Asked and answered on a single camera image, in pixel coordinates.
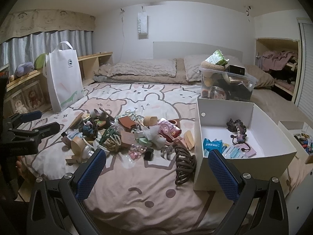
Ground small black clip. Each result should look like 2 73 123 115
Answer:
144 149 154 161

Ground white round device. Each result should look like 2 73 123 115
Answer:
81 145 98 161

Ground dark blue crochet scrunchie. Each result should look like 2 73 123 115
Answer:
82 125 98 139

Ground blue packets in box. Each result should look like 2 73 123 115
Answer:
203 138 244 159

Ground cork roll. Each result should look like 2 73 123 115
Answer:
143 116 158 127

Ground wooden brush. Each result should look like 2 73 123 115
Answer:
69 112 84 129

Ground grey window curtain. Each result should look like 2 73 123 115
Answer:
1 30 93 74

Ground beige pillow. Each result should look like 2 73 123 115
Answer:
94 58 178 79
183 55 244 82

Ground white tote bag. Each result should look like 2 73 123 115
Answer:
42 41 84 113

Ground green clothes pegs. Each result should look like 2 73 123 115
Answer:
99 127 121 145

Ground beige rope knot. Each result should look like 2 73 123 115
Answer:
104 137 121 152

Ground white storage box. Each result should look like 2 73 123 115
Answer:
194 99 297 191

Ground clear hair claw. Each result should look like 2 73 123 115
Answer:
160 145 174 161

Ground pink plastic scissors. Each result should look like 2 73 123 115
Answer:
168 136 188 150

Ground dark scrunchie in box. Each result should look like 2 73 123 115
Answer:
227 119 247 144

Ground wooden bedside shelf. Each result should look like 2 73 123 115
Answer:
3 52 113 118

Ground left beige pillow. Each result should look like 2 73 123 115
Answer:
94 58 178 79

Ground hanging white sweet pouch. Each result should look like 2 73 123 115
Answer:
137 6 148 39

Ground large brown hair claw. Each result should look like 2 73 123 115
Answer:
174 146 197 186

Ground white mesh bath pouf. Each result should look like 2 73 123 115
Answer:
143 125 167 150

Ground cartoon bear bedspread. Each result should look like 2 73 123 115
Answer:
18 82 267 228

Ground bag of pink beads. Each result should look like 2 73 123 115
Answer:
128 145 146 161

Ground green snack bag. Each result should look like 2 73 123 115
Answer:
205 49 229 66

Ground clear plastic storage bin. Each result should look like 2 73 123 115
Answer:
201 68 258 102

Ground mint green round case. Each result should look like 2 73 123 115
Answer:
136 137 153 147

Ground purple plush toy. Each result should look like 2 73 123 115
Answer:
14 62 34 78

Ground pink soap box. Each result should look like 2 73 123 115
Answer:
121 131 136 147

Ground wooden comb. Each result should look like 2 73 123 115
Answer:
183 130 195 151

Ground right beige pillow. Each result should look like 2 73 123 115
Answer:
183 55 244 82

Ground brown leather pouch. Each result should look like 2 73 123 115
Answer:
118 116 136 131

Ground red packet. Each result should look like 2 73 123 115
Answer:
157 118 181 142

